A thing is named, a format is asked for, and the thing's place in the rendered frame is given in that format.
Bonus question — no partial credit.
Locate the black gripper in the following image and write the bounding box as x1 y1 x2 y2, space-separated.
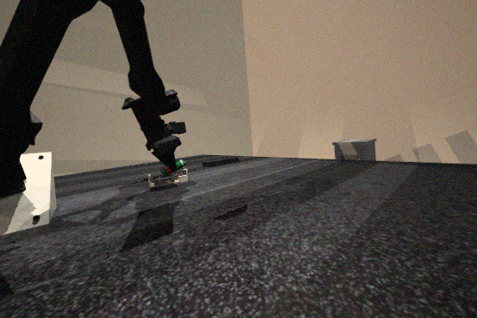
139 116 182 172

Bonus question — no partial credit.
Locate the green cylindrical battery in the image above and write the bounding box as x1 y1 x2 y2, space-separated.
160 159 186 177

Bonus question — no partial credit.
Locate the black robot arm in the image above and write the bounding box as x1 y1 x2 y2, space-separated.
0 0 180 198

